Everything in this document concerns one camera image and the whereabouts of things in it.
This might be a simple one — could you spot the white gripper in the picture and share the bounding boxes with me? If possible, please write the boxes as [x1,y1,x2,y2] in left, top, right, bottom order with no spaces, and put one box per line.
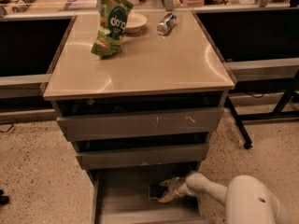
[158,177,189,203]

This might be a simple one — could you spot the green and yellow sponge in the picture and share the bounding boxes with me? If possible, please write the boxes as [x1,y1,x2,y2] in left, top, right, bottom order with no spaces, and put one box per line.
[149,181,168,201]

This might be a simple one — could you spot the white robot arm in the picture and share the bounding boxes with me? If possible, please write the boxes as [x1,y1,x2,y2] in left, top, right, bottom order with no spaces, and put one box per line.
[158,171,292,224]

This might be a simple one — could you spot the middle grey drawer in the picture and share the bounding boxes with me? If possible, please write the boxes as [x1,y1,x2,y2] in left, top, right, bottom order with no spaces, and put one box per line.
[76,143,209,170]

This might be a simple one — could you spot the grey drawer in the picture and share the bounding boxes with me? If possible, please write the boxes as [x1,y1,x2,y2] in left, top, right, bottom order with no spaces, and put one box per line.
[76,143,209,170]
[91,162,214,224]
[57,107,223,142]

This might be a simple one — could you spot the bottom grey drawer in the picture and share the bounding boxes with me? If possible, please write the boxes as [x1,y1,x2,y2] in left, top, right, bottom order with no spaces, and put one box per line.
[91,162,214,224]

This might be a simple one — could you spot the top grey drawer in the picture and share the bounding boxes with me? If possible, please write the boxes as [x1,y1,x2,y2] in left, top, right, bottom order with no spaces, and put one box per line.
[57,107,223,142]

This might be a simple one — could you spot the grey drawer cabinet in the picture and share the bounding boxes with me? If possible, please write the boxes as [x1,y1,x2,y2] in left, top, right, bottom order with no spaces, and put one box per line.
[42,9,235,224]

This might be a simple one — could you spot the black object on floor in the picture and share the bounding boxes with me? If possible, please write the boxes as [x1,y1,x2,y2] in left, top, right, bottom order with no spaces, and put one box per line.
[0,189,9,205]

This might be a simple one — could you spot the silver soda can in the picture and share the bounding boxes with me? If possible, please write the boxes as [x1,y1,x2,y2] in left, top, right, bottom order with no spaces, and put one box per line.
[157,12,177,35]

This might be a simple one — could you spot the white bowl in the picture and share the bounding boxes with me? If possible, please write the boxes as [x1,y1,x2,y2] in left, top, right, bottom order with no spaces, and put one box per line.
[125,13,148,34]

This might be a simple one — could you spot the green snack bag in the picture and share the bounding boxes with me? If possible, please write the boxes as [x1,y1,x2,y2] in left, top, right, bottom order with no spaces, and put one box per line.
[91,0,134,58]

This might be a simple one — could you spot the black table leg frame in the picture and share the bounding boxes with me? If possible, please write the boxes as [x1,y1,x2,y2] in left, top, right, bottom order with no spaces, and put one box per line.
[224,71,299,149]

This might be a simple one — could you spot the black cable on floor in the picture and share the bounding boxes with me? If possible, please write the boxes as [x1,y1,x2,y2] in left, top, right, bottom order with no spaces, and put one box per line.
[0,122,15,134]

